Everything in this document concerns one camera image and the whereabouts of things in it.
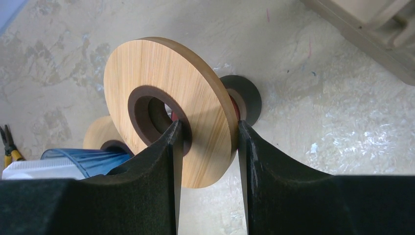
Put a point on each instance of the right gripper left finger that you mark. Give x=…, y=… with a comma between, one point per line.
x=139, y=197

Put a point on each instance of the red black coffee carafe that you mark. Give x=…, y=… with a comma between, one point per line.
x=244, y=96

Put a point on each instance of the blue glass dripper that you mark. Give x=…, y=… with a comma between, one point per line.
x=90, y=162

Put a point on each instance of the yellow handled pliers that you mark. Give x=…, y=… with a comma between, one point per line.
x=11, y=152

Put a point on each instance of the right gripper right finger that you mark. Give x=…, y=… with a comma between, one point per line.
x=285, y=197

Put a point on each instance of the white paper coffee filter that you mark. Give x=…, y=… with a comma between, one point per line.
x=42, y=169

